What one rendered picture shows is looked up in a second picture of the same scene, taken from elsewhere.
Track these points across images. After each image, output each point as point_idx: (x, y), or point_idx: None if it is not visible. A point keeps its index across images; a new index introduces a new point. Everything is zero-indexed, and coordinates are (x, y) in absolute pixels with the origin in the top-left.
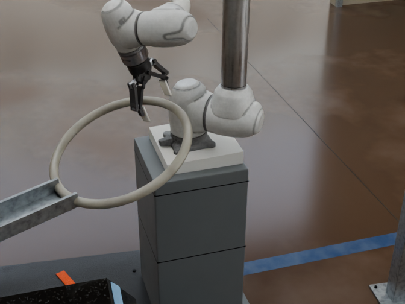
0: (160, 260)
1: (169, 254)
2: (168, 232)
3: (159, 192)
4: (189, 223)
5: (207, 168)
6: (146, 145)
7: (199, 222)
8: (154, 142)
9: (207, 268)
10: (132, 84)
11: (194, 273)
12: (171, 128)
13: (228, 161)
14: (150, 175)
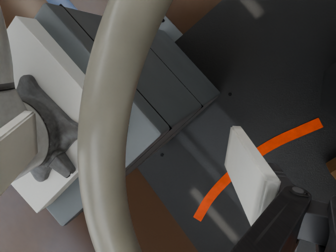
0: (200, 104)
1: (189, 96)
2: (179, 100)
3: (163, 123)
4: (155, 78)
5: (79, 68)
6: (71, 198)
7: (145, 66)
8: (64, 187)
9: (166, 57)
10: None
11: (178, 69)
12: (37, 162)
13: (48, 39)
14: (141, 153)
